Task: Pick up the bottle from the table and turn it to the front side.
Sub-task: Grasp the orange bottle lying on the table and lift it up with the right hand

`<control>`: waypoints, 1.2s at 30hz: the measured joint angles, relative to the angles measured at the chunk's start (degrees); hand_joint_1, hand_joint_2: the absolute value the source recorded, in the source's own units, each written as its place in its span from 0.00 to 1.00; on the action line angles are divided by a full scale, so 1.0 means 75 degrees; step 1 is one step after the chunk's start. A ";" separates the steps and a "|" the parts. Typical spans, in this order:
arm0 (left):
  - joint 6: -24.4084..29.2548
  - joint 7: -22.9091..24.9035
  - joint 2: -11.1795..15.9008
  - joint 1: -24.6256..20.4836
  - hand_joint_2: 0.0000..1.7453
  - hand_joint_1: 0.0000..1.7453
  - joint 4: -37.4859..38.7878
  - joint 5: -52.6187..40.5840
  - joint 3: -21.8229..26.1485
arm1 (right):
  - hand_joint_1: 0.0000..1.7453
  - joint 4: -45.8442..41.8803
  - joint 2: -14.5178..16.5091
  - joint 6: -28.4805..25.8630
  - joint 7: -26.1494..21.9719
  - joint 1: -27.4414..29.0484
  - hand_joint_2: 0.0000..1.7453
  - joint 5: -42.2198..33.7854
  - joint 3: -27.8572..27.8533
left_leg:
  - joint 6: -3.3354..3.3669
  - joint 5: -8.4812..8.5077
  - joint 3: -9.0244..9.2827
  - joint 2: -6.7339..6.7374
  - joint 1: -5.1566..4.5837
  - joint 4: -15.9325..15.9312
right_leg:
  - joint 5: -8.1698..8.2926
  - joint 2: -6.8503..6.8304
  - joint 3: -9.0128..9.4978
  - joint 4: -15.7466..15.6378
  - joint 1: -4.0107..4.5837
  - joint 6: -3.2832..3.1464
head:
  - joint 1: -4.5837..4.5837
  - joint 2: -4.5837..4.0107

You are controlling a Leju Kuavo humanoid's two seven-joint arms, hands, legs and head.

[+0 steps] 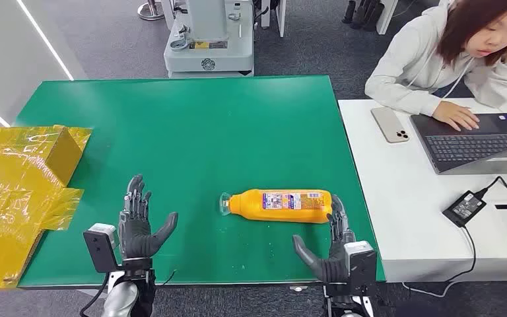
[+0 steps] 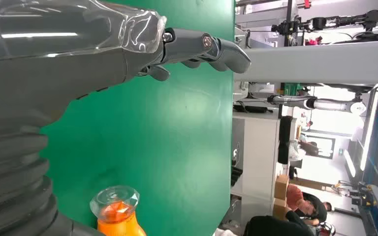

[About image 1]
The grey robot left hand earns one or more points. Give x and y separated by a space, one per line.
135 236

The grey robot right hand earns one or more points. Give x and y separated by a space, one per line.
332 269

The orange plastic bottle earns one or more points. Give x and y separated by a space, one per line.
249 205

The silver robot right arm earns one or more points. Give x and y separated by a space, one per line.
345 306

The white robot base machine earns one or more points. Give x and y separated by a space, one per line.
209 52

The small round table foot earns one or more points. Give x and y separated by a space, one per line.
298 288

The yellow taped cardboard box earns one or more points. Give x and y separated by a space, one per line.
13 188

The black power adapter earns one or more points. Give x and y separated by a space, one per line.
464 208

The beige smartphone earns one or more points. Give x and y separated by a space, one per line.
390 125

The dark grey laptop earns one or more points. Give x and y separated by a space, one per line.
472 146

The person's right hand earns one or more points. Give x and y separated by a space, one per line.
454 116

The metal chair base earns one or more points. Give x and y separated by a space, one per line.
150 13

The person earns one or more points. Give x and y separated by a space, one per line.
411 57

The white furniture panel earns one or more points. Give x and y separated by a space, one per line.
281 17

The white desk leg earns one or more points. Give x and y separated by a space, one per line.
387 15

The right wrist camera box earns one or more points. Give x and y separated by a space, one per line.
360 264

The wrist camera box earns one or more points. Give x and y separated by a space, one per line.
360 264
100 249

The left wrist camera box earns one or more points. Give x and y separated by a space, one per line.
100 249

